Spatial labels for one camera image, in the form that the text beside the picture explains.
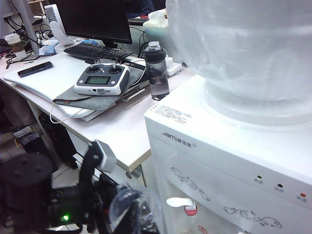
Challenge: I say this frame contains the black keyboard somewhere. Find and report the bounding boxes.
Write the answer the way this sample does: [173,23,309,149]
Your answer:
[63,42,134,64]

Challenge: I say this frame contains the black computer monitor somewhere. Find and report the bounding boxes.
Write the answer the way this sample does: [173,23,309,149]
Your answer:
[54,0,133,48]

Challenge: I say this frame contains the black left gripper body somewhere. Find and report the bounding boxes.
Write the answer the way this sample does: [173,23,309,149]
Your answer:
[58,175,120,234]

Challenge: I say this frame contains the dark grey sports bottle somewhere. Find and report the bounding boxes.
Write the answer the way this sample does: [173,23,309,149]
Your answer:
[142,41,171,101]

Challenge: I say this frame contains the person in dark blue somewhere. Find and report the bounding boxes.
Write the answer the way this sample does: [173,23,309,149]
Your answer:
[124,0,156,19]

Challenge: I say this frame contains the red-collared hot water tap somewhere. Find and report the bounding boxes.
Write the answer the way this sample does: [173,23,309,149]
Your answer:
[166,196,198,217]

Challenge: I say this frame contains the black computer tower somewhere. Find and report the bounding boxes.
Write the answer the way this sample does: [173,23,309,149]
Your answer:
[38,114,78,170]

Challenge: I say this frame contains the white grey remote controller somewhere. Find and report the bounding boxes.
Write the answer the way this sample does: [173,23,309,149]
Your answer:
[74,63,131,96]

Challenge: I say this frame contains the black smartphone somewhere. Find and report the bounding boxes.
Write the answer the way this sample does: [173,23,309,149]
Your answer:
[17,61,54,78]

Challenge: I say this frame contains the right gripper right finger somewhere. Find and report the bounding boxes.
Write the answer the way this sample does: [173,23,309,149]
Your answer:
[139,206,149,234]

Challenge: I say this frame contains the paper coffee cup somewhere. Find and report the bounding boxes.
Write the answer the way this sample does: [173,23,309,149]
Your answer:
[4,33,26,53]

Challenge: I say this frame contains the white tissue box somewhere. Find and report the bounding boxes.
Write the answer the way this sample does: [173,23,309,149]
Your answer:
[142,9,169,30]

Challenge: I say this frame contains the grey felt sleeve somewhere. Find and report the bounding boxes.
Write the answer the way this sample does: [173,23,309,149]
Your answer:
[53,64,147,112]

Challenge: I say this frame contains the white power adapter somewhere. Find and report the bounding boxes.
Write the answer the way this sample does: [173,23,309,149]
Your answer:
[165,56,183,77]

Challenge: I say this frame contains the clear plastic mug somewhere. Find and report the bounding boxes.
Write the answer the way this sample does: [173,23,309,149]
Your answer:
[108,184,163,234]

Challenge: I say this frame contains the silver monitor stand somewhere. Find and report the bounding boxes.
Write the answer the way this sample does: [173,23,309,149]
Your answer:
[12,0,41,61]

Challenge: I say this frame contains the blue face mask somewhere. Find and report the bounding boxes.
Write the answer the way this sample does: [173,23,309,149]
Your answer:
[39,41,59,57]

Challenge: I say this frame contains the plastic-wrapped water jug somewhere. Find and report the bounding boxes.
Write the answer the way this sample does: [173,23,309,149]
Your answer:
[165,0,312,127]

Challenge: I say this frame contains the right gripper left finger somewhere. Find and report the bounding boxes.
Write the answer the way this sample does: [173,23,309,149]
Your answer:
[128,202,140,234]

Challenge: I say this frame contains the white water dispenser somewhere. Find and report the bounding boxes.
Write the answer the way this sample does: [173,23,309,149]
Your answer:
[144,74,312,234]

